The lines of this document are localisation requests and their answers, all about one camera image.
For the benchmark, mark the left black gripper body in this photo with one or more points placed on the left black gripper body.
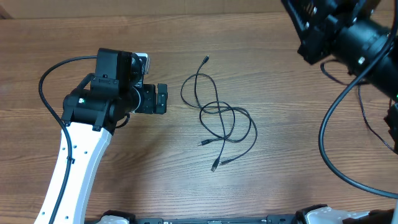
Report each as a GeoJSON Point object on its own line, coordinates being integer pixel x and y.
{"type": "Point", "coordinates": [147, 104]}

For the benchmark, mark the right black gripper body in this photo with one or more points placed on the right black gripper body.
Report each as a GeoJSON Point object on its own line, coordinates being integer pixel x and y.
{"type": "Point", "coordinates": [322, 42]}

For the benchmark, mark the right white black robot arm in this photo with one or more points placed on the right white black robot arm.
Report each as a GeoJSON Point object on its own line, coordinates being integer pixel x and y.
{"type": "Point", "coordinates": [345, 30]}

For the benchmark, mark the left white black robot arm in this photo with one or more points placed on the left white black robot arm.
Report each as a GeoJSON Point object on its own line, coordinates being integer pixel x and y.
{"type": "Point", "coordinates": [100, 104]}

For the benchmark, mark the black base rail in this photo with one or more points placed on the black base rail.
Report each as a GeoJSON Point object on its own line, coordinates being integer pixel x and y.
{"type": "Point", "coordinates": [320, 213]}

